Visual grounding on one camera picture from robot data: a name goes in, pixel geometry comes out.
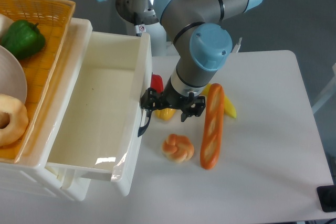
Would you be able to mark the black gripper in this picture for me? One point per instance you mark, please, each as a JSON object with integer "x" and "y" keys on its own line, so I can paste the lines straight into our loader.
{"x": 190, "y": 105}

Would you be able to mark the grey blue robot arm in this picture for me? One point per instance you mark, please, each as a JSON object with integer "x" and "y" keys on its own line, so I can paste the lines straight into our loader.
{"x": 203, "y": 46}

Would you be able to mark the white plastic drawer cabinet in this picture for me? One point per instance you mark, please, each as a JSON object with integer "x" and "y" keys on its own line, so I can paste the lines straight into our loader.
{"x": 29, "y": 174}

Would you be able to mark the yellow bell pepper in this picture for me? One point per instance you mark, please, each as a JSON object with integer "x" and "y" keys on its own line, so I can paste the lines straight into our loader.
{"x": 165, "y": 114}

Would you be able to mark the red bell pepper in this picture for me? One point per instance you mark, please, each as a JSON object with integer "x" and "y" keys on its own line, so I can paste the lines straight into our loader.
{"x": 157, "y": 83}

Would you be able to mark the knotted bread roll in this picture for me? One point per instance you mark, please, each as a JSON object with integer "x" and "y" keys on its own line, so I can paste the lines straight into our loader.
{"x": 177, "y": 148}

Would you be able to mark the orange baguette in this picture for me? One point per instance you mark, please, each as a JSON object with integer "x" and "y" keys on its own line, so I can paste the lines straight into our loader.
{"x": 213, "y": 127}

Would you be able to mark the yellow banana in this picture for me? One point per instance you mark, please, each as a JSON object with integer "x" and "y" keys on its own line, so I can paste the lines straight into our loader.
{"x": 229, "y": 108}

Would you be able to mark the yellow woven basket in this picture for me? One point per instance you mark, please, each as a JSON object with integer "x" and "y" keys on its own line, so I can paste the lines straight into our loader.
{"x": 53, "y": 18}

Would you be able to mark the beige donut bread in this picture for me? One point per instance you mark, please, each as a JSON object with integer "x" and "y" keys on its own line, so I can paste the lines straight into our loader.
{"x": 18, "y": 119}

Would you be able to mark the white plate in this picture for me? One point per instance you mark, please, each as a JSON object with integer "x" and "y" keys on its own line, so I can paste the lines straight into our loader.
{"x": 13, "y": 79}

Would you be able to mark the green bell pepper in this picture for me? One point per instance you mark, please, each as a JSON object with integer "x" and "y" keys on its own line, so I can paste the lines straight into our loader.
{"x": 23, "y": 39}

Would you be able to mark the black device at edge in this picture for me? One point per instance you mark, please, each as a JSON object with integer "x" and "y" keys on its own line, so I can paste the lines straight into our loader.
{"x": 326, "y": 195}

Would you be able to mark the white object in basket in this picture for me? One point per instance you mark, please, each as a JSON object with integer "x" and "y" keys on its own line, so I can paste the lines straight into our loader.
{"x": 5, "y": 23}

